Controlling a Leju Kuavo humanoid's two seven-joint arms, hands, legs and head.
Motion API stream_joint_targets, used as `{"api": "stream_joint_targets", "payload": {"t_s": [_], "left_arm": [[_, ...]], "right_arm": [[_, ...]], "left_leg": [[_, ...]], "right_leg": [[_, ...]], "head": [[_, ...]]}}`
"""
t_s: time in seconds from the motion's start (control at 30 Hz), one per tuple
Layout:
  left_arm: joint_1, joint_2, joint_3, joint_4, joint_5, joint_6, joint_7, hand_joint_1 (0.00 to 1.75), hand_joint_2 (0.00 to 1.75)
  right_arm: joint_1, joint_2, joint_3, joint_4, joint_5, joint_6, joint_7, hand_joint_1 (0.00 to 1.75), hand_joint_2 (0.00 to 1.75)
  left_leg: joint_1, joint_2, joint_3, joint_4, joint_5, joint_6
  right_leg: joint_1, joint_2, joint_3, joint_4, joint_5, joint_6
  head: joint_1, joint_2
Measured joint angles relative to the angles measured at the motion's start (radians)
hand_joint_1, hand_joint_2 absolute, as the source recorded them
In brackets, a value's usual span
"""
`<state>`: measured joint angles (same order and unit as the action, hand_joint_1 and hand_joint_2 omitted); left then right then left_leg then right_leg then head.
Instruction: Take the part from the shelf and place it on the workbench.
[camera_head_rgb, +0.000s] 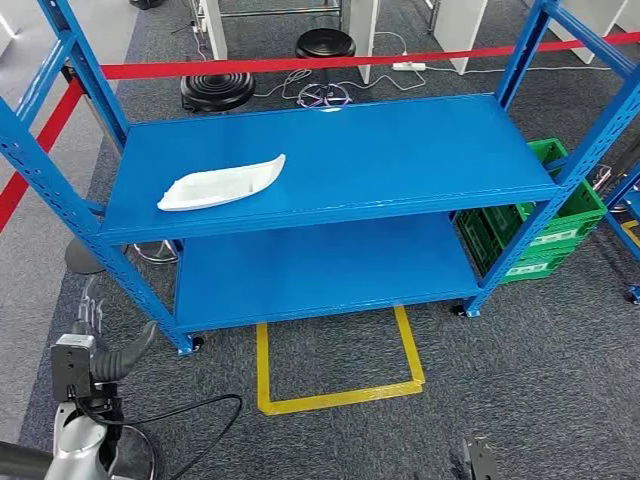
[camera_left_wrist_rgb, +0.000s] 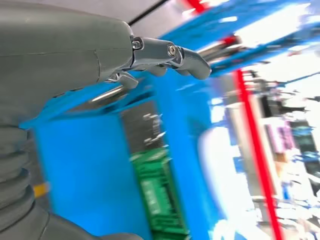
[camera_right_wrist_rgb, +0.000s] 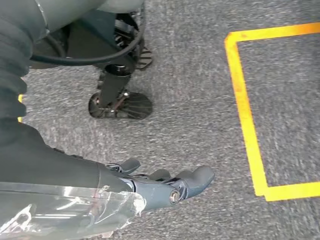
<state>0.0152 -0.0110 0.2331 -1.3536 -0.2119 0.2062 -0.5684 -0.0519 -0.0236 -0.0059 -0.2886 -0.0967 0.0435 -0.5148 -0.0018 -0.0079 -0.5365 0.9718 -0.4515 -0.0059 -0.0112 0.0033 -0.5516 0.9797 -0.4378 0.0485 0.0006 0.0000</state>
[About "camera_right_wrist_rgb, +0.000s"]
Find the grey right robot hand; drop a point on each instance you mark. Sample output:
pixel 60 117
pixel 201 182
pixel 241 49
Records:
pixel 50 169

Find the clear plastic tape wrap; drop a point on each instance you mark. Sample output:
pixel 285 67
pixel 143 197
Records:
pixel 75 205

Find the yellow floor tape square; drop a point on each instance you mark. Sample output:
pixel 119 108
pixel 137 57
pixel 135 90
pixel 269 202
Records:
pixel 237 82
pixel 20 99

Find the black caster wheel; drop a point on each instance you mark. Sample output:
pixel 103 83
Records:
pixel 135 106

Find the black robot mobile base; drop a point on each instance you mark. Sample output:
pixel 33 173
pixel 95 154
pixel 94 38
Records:
pixel 82 39

